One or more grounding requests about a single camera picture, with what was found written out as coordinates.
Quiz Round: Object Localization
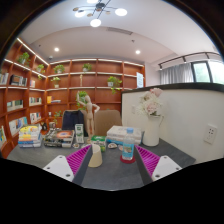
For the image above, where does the dark book stack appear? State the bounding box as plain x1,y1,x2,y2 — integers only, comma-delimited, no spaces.
43,128,76,149

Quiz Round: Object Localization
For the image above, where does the upright green white carton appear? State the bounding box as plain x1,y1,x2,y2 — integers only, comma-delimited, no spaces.
74,123,85,145

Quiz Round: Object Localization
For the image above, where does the branched ceiling chandelier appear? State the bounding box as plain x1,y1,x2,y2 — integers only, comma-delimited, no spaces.
72,0,128,28

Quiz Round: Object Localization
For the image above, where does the green white box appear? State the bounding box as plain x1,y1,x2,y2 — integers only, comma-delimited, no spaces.
90,135,108,153

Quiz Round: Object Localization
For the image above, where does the clear blue-capped water bottle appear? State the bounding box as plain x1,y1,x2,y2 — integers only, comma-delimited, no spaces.
121,127,136,162

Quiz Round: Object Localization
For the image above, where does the window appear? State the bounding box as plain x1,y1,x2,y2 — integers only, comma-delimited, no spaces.
192,60,224,85

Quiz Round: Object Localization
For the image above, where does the colourful book stack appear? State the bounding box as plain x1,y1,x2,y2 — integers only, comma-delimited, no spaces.
17,123,43,149

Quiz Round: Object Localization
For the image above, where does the cream ceramic mug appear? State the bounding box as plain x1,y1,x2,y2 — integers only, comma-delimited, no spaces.
87,143,104,168

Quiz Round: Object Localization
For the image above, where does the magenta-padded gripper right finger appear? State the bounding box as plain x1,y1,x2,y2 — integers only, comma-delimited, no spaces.
134,144,183,186

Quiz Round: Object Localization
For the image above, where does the grey sheer curtain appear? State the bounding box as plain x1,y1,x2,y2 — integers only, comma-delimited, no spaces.
159,62,196,85

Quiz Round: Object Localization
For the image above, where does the ceiling air vent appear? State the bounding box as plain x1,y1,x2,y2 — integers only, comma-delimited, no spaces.
106,27,134,36

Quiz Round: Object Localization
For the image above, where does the white book stack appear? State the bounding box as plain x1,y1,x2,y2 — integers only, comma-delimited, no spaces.
105,125,144,147

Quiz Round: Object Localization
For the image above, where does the white ceramic vase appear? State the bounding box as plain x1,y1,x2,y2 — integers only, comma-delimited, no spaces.
142,114,165,148

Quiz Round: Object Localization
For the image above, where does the wooden artist mannequin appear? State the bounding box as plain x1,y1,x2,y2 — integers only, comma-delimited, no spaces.
77,94,101,138

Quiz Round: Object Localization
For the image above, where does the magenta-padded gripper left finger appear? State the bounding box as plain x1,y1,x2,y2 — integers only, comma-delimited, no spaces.
43,143,93,186

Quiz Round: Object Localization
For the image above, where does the white wall poster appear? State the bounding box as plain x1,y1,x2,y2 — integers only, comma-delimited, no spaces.
136,72,145,89

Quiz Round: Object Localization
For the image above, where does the black ceiling track rail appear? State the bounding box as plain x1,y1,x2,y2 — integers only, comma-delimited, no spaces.
157,50,221,69

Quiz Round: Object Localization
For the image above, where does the curved wooden shelf unit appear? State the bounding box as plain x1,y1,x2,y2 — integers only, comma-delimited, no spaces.
0,37,146,158

